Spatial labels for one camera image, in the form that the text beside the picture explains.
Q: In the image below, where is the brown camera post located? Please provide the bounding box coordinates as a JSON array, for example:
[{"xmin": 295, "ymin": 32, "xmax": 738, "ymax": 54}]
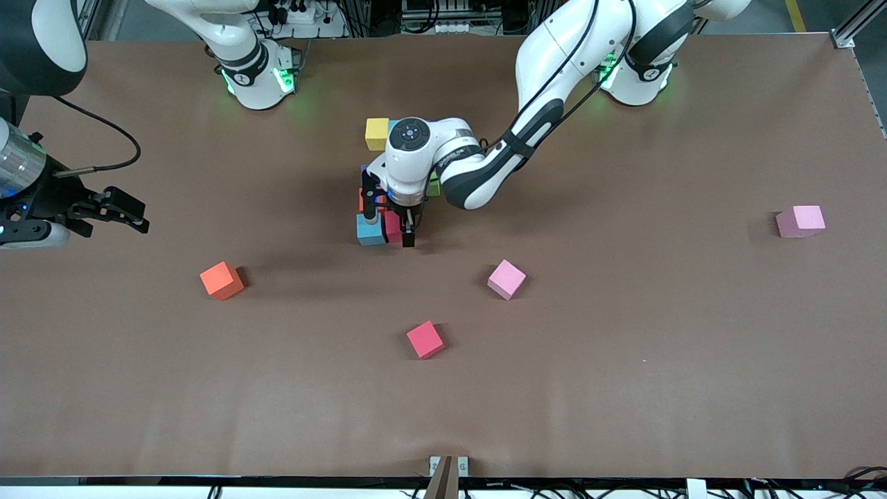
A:
[{"xmin": 423, "ymin": 455, "xmax": 456, "ymax": 499}]

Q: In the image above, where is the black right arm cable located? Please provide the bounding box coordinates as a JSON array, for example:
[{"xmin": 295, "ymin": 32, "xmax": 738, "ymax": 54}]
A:
[{"xmin": 52, "ymin": 95, "xmax": 142, "ymax": 178}]

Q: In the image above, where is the pink foam cube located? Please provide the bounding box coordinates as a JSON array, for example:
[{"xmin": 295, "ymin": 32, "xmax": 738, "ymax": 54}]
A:
[
  {"xmin": 775, "ymin": 205, "xmax": 827, "ymax": 239},
  {"xmin": 487, "ymin": 259, "xmax": 527, "ymax": 301}
]

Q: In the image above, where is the white power strip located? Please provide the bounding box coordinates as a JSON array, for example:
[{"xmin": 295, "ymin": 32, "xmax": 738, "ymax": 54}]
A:
[{"xmin": 269, "ymin": 2, "xmax": 318, "ymax": 26}]

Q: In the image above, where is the silver metal bracket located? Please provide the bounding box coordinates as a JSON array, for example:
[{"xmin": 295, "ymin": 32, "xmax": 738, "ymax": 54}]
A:
[{"xmin": 429, "ymin": 455, "xmax": 470, "ymax": 479}]

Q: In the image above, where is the aluminium frame profile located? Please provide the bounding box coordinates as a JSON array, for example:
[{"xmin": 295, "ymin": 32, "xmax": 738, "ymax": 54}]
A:
[{"xmin": 832, "ymin": 0, "xmax": 887, "ymax": 49}]

